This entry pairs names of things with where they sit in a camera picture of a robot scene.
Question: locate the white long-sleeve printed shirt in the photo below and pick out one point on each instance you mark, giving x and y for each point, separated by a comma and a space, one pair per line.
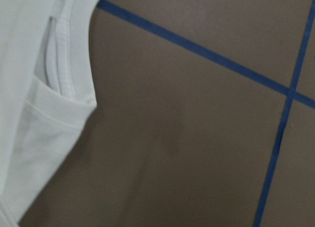
46, 94

